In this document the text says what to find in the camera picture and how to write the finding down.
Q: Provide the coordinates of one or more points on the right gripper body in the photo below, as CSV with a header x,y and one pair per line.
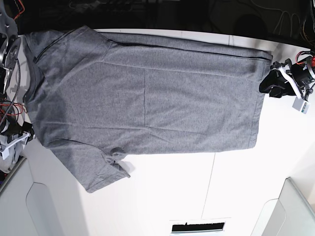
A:
x,y
15,134

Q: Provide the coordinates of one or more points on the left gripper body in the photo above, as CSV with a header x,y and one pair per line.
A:
x,y
300,75

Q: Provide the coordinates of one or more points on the grey t-shirt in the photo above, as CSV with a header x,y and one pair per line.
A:
x,y
96,97

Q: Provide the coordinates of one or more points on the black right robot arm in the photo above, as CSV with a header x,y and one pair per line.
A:
x,y
11,111

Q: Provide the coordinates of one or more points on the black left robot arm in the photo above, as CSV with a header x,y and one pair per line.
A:
x,y
294,23

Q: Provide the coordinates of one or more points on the light grey cloth pile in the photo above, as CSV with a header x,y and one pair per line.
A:
x,y
8,164

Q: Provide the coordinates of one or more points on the left white bin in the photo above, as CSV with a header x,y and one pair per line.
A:
x,y
15,219

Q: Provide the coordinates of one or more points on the white bin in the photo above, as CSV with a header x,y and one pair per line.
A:
x,y
15,219
288,215

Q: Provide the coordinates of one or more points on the right white bin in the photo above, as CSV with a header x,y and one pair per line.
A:
x,y
288,215

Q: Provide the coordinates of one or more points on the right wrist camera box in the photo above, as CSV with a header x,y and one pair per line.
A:
x,y
5,152

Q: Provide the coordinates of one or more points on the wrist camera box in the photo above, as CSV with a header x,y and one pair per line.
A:
x,y
301,105
5,152

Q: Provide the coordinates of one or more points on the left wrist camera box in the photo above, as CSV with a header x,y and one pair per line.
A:
x,y
301,105

